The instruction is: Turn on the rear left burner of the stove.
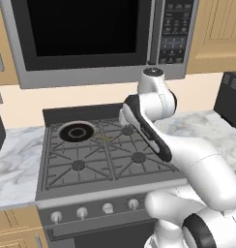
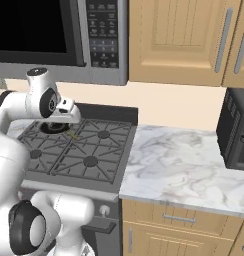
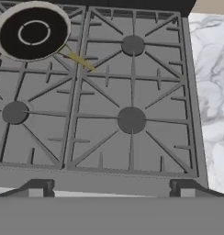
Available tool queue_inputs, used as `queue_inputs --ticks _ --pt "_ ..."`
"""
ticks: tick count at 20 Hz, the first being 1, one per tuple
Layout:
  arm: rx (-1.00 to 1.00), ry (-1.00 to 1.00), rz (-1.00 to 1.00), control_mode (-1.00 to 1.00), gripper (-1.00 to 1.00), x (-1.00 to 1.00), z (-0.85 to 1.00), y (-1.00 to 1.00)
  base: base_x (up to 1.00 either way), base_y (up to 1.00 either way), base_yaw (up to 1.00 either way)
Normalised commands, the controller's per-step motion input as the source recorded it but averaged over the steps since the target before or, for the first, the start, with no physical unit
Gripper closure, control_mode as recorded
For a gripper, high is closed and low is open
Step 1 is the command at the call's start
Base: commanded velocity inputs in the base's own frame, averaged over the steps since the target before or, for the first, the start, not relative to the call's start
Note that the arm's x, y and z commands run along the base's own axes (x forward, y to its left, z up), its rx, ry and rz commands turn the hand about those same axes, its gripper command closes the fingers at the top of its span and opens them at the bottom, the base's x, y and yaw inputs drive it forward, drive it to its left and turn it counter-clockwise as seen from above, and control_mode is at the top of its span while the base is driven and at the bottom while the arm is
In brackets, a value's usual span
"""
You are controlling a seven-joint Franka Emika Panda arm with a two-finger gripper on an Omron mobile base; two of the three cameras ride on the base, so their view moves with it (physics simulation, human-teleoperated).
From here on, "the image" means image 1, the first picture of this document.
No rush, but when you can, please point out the grey drawer handle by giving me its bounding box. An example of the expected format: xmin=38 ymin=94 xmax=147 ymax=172
xmin=34 ymin=232 xmax=44 ymax=248

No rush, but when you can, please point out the grey gas stove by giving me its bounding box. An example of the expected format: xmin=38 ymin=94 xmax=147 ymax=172
xmin=35 ymin=103 xmax=191 ymax=248

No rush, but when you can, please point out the black appliance with vents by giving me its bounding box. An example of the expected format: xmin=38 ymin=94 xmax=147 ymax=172
xmin=213 ymin=71 xmax=236 ymax=134

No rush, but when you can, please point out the light wood panelled cupboard door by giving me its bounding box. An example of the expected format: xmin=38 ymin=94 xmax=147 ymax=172
xmin=186 ymin=0 xmax=236 ymax=76

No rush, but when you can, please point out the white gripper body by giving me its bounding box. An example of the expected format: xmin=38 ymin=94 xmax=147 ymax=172
xmin=118 ymin=104 xmax=135 ymax=127

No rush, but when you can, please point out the grey microwave oven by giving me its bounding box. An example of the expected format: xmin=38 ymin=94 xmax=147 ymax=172
xmin=0 ymin=0 xmax=200 ymax=90

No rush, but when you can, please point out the black round pan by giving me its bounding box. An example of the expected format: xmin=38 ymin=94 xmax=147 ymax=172
xmin=56 ymin=120 xmax=118 ymax=143

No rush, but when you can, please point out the black microwave door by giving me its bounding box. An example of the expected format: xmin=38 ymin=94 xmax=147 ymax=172
xmin=10 ymin=0 xmax=157 ymax=72

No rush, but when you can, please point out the light wood drawer front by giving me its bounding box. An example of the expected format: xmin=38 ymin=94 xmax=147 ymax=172
xmin=0 ymin=203 xmax=49 ymax=248

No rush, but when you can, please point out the grey microwave door handle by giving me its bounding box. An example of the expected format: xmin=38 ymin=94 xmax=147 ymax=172
xmin=146 ymin=0 xmax=161 ymax=66

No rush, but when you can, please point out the black oven door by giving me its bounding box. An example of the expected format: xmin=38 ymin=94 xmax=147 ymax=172
xmin=46 ymin=221 xmax=160 ymax=248

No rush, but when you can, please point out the white stove knob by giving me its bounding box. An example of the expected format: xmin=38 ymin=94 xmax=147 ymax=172
xmin=75 ymin=206 xmax=89 ymax=221
xmin=127 ymin=198 xmax=140 ymax=211
xmin=50 ymin=211 xmax=63 ymax=226
xmin=102 ymin=202 xmax=114 ymax=215

